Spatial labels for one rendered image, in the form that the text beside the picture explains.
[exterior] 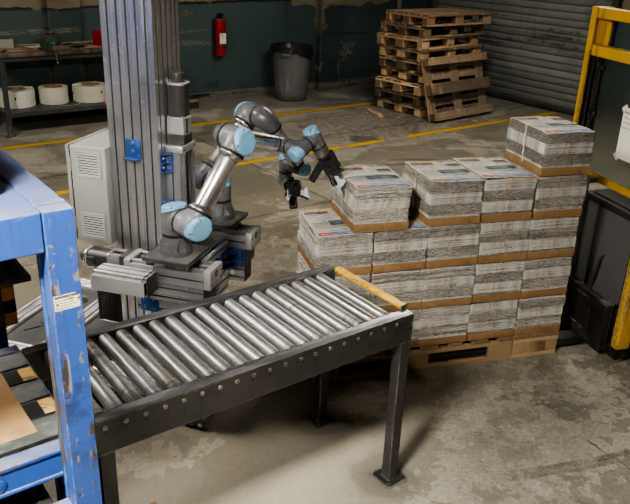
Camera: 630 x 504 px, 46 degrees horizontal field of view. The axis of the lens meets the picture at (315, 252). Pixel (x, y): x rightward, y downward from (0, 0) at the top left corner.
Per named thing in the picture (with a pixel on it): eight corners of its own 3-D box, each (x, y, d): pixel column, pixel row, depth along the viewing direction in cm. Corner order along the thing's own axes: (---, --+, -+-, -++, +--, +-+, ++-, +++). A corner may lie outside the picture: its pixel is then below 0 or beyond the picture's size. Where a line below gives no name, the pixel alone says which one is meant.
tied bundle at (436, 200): (398, 203, 400) (402, 162, 391) (448, 200, 408) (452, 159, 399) (426, 228, 367) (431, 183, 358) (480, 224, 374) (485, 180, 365)
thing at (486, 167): (451, 159, 400) (451, 157, 400) (498, 157, 408) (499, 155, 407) (483, 179, 368) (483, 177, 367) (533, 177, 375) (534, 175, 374)
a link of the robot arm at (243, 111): (198, 185, 368) (259, 100, 377) (182, 178, 378) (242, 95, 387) (212, 198, 376) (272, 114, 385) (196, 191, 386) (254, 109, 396)
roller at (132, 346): (126, 337, 273) (125, 325, 271) (185, 398, 239) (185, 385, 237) (113, 341, 270) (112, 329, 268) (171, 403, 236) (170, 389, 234)
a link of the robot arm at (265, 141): (199, 141, 328) (277, 154, 364) (214, 147, 321) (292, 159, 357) (204, 116, 326) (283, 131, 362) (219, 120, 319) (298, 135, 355)
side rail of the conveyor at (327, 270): (327, 288, 334) (328, 264, 329) (334, 292, 330) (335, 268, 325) (24, 377, 259) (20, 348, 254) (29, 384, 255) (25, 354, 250)
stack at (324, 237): (293, 347, 418) (297, 209, 385) (479, 326, 448) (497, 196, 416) (311, 384, 383) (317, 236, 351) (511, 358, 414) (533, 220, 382)
